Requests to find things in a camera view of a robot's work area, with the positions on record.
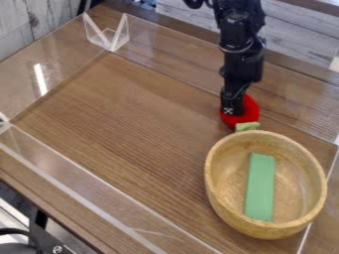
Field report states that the black cable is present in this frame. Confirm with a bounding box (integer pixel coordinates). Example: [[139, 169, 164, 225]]
[[0, 227, 45, 254]]

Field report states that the oval wooden bowl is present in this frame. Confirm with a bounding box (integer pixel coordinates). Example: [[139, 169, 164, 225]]
[[204, 130, 327, 240]]

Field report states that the clear acrylic corner bracket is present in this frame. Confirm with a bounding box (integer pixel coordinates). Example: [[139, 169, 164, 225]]
[[83, 14, 130, 53]]

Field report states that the green rectangular block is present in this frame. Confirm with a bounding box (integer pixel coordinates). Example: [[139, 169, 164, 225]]
[[244, 153, 275, 222]]

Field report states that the red plush strawberry toy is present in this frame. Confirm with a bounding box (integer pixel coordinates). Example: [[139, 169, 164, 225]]
[[220, 95, 260, 132]]

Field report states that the clear acrylic tray wall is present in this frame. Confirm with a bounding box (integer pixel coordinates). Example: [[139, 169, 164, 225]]
[[0, 7, 339, 254]]

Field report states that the black table leg bracket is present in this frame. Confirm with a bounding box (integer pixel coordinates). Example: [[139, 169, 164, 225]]
[[29, 209, 76, 254]]

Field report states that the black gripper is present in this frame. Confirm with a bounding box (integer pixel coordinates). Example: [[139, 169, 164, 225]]
[[212, 0, 266, 116]]

